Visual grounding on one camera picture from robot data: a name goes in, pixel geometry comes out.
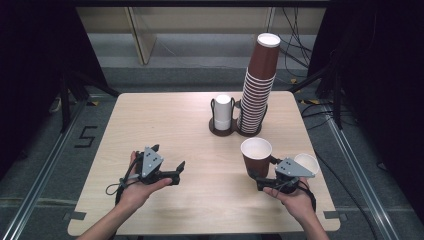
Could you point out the person's left hand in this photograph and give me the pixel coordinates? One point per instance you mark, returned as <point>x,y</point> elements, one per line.
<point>140,195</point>

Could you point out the beige cabinet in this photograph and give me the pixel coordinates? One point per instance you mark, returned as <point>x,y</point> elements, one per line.
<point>200,23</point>

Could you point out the brown cup holder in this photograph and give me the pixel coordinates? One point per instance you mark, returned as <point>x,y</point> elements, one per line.
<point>221,132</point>

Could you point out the person's right hand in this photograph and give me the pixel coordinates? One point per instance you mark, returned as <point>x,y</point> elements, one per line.
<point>295,201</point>

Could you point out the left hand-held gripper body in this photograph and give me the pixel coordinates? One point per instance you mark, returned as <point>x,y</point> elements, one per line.
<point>151,163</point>

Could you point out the aluminium floor rail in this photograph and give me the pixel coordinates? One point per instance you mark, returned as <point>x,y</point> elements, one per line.
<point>43,180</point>
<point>363,180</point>

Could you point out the stack of brown cups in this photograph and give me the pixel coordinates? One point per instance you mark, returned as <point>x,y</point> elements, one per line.
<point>263,63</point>

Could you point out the stack of white cups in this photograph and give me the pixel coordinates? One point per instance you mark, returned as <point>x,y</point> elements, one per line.
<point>222,110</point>

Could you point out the black curtain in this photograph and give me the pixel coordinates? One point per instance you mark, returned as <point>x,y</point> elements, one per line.
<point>36,66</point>
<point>383,83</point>

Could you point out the black stand legs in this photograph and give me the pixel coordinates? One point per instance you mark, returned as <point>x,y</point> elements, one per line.
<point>337,106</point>
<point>65,103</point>

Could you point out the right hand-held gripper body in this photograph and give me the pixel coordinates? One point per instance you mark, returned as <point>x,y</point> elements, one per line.
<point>293,169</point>

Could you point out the white metal post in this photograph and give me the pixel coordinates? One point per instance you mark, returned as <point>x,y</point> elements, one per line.
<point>270,18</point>

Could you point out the single brown paper cup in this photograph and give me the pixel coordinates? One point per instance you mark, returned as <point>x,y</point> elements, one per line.
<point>258,166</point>

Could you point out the black tape strip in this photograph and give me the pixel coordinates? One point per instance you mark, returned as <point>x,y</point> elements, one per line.
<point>333,215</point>
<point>76,216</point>

